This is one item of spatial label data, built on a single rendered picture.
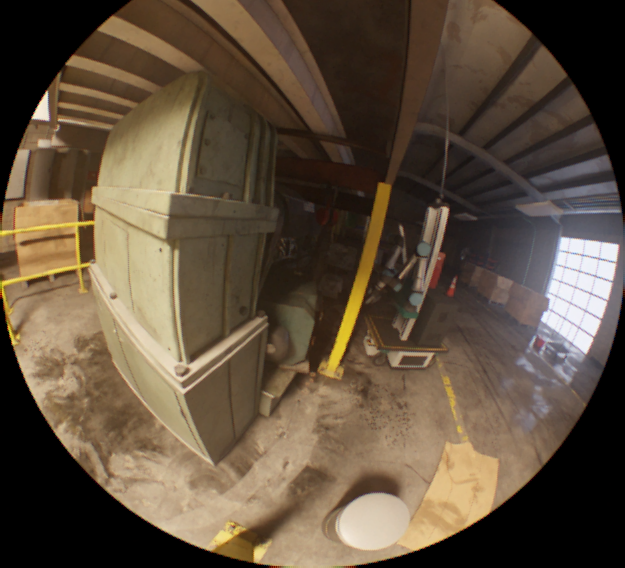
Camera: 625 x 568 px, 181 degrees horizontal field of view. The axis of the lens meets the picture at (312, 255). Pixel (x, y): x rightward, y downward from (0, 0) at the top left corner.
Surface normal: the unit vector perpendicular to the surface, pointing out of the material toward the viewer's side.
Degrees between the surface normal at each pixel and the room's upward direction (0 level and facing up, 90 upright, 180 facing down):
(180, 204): 90
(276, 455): 0
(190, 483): 0
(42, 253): 90
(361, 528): 1
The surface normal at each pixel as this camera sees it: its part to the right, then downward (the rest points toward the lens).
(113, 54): 0.93, 0.26
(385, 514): 0.22, -0.96
